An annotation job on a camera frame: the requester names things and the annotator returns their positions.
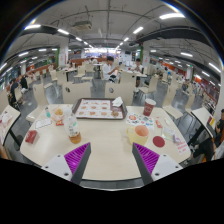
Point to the flat round red coaster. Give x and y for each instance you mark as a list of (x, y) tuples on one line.
[(159, 141)]

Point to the clear plastic drink bottle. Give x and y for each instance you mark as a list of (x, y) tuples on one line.
[(72, 128)]

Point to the white paper napkin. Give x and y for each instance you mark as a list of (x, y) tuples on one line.
[(117, 102)]

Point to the clear plastic wrapper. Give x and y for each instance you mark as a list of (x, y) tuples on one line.
[(169, 134)]

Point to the group of beige chairs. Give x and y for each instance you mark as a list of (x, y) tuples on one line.
[(81, 70)]

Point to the crumpled white tissue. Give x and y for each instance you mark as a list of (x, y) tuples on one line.
[(167, 121)]

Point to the white paper card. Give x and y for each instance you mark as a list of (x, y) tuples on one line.
[(43, 123)]

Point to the red-text table sticker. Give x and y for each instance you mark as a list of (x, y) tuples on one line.
[(181, 147)]

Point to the white side table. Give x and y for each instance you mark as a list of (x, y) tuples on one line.
[(8, 121), (201, 116)]

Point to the dark food tray with liner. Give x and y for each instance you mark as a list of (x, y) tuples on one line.
[(95, 109)]

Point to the yellow mug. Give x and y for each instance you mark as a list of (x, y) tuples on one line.
[(136, 136)]

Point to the ceiling air conditioner unit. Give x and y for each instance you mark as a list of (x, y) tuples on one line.
[(82, 25)]

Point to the colourful printed paper flyer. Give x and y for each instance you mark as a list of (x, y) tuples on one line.
[(140, 119)]

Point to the red pack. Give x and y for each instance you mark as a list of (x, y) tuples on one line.
[(31, 137)]

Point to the beige chair with round hole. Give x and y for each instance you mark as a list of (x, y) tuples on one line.
[(78, 92), (121, 91)]

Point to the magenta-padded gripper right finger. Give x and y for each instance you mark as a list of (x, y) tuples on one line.
[(148, 159)]

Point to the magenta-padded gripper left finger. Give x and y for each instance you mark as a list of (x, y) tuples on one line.
[(75, 159)]

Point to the red paper cup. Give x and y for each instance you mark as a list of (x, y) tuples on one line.
[(149, 108)]

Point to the group of ceiling lights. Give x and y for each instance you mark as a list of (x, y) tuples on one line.
[(171, 15)]

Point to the small red sauce packet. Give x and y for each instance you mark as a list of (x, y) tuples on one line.
[(59, 123)]

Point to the clear bag of fried snacks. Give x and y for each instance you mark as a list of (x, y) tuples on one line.
[(57, 113)]

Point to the person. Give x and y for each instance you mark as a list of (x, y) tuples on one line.
[(107, 70), (137, 68), (24, 83), (14, 91), (208, 146)]

